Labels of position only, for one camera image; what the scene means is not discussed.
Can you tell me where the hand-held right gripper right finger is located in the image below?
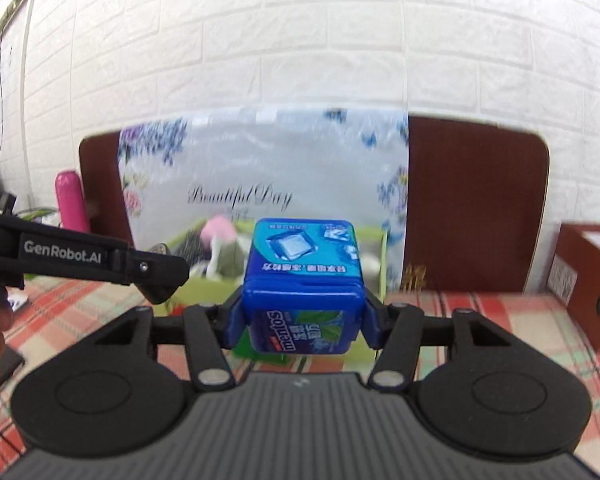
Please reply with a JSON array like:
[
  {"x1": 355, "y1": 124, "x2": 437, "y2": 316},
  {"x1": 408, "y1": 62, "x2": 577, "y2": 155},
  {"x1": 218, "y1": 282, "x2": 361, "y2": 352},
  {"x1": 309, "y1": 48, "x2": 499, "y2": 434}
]
[{"x1": 359, "y1": 286, "x2": 519, "y2": 392}]

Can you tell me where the plaid tablecloth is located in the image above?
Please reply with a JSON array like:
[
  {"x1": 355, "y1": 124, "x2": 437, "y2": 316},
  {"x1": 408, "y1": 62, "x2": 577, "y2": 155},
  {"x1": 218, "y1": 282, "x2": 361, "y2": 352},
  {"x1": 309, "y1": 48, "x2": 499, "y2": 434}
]
[{"x1": 0, "y1": 275, "x2": 600, "y2": 463}]

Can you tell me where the large lime green cardboard box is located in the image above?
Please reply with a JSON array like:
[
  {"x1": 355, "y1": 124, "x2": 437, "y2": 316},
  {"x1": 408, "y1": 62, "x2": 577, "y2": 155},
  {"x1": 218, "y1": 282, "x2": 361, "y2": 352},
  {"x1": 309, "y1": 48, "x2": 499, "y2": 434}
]
[{"x1": 169, "y1": 217, "x2": 390, "y2": 306}]

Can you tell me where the brown cardboard box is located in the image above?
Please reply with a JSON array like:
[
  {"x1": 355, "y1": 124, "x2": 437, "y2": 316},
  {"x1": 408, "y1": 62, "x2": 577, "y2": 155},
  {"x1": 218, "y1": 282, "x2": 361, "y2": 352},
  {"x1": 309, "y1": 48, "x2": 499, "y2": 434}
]
[{"x1": 544, "y1": 223, "x2": 600, "y2": 354}]

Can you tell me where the blue mint gum container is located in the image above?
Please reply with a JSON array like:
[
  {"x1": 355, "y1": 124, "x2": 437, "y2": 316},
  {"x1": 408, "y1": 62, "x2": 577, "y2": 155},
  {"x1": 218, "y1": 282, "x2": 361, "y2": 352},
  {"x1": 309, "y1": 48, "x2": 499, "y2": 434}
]
[{"x1": 242, "y1": 218, "x2": 367, "y2": 357}]

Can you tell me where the steel wool scrubber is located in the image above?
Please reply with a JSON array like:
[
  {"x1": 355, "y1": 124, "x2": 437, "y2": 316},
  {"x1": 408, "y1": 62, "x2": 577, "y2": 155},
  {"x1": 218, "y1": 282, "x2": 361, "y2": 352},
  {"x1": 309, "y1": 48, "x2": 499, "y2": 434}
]
[{"x1": 172, "y1": 229, "x2": 217, "y2": 267}]

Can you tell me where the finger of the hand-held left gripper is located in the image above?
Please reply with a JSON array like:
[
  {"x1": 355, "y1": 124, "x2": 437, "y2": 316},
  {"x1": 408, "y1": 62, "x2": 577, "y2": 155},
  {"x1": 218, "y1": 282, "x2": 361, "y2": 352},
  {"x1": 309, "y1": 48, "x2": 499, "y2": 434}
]
[{"x1": 116, "y1": 245, "x2": 192, "y2": 306}]

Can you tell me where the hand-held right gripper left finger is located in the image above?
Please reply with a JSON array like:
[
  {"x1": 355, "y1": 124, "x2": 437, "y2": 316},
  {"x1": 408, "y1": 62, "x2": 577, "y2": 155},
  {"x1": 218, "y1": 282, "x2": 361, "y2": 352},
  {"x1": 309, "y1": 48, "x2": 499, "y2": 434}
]
[{"x1": 87, "y1": 284, "x2": 254, "y2": 392}]

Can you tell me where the white glove pink cuff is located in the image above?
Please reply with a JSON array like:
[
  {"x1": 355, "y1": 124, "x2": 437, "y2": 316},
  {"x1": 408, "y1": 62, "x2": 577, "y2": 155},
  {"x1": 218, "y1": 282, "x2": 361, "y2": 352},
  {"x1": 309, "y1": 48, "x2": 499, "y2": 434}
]
[{"x1": 201, "y1": 214, "x2": 247, "y2": 282}]

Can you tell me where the pink bottle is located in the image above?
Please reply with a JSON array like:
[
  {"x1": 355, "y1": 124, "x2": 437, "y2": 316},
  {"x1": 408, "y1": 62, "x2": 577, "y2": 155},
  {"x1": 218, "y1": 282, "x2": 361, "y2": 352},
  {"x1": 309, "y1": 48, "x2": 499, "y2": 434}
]
[{"x1": 54, "y1": 170, "x2": 91, "y2": 234}]

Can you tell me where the floral printed plastic sheet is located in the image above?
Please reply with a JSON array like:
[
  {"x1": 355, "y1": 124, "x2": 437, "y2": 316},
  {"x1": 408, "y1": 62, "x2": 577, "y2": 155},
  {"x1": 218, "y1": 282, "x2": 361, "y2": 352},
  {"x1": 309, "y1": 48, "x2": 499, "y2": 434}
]
[{"x1": 118, "y1": 107, "x2": 411, "y2": 292}]

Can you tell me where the brown wooden board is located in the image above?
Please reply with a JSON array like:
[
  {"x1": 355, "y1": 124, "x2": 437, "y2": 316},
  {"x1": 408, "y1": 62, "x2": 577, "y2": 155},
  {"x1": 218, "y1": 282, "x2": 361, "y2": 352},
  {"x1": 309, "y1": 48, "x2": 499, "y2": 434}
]
[{"x1": 78, "y1": 114, "x2": 552, "y2": 294}]

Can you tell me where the black flat device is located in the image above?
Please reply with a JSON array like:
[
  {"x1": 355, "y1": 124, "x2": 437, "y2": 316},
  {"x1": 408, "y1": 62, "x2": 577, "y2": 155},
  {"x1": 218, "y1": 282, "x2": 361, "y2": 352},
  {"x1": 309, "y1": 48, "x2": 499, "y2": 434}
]
[{"x1": 0, "y1": 344, "x2": 27, "y2": 393}]

